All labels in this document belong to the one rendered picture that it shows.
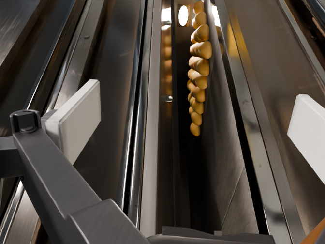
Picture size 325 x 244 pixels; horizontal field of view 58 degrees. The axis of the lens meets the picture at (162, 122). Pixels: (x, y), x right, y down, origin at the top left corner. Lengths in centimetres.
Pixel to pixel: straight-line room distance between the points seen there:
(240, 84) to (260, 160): 26
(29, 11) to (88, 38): 32
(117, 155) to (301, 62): 63
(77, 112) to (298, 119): 13
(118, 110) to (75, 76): 21
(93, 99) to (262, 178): 55
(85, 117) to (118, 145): 52
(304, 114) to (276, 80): 76
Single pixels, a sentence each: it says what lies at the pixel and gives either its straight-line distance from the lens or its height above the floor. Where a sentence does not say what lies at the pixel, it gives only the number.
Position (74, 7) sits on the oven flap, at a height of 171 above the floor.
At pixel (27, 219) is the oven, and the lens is 67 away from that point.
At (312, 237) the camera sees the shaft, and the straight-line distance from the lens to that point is 41.
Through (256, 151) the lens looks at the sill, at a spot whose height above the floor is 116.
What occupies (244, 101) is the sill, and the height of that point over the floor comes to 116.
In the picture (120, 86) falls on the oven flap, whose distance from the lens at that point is 84.
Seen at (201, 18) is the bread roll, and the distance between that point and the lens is 151.
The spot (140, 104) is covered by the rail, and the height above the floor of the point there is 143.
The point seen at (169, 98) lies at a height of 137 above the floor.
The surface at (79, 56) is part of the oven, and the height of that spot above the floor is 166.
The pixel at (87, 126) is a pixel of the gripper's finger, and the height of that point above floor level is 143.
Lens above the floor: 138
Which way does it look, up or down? level
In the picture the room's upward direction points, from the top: 90 degrees counter-clockwise
